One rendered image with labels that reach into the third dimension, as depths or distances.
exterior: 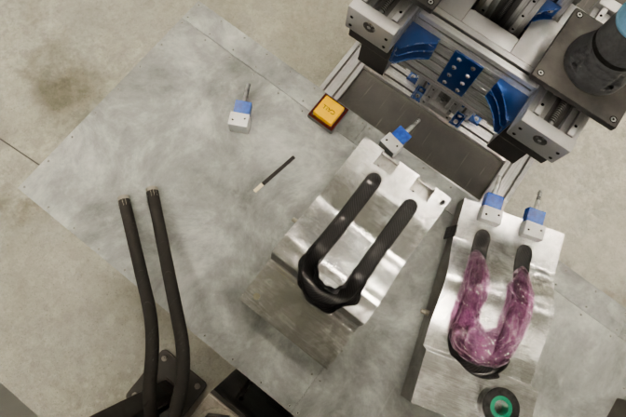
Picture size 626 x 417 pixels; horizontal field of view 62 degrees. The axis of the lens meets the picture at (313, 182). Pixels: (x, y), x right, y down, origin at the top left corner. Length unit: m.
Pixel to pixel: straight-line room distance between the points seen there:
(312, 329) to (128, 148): 0.66
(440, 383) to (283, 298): 0.39
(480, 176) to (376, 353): 1.00
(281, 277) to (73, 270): 1.21
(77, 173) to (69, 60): 1.17
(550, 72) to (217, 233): 0.88
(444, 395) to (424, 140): 1.11
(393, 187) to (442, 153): 0.82
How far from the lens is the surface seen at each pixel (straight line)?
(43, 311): 2.31
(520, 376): 1.34
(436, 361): 1.24
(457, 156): 2.09
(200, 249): 1.33
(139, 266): 1.29
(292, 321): 1.24
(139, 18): 2.58
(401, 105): 2.11
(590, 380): 1.50
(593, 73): 1.31
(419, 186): 1.32
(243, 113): 1.37
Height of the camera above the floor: 2.10
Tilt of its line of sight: 75 degrees down
